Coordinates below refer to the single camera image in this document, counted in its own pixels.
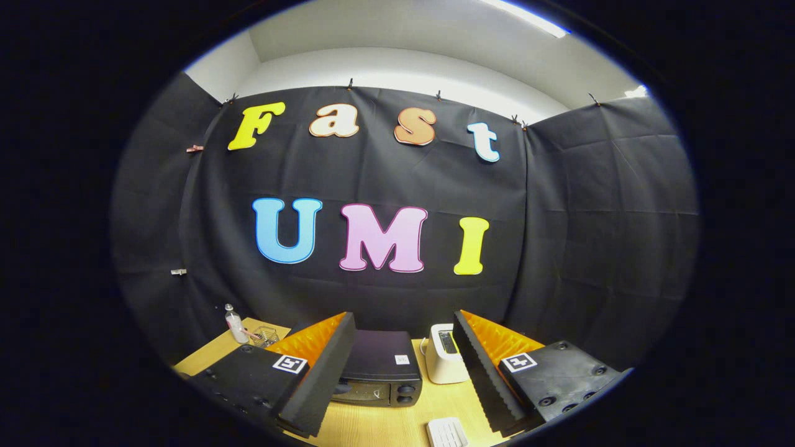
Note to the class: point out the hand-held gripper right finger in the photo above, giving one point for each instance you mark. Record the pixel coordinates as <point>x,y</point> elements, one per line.
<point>481,379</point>

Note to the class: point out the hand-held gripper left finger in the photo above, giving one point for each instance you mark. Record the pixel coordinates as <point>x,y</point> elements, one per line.
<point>322,379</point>

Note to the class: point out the black toaster oven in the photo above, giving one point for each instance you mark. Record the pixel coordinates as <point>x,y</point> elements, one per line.
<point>382,354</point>

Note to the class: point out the white slot toaster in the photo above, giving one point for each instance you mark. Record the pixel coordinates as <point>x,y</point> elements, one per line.
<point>442,366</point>

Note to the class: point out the white ribbed rectangular plate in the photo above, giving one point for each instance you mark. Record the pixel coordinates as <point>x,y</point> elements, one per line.
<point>446,433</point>

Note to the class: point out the clear plastic bottle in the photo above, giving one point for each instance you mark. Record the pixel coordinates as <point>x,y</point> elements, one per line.
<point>236,327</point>

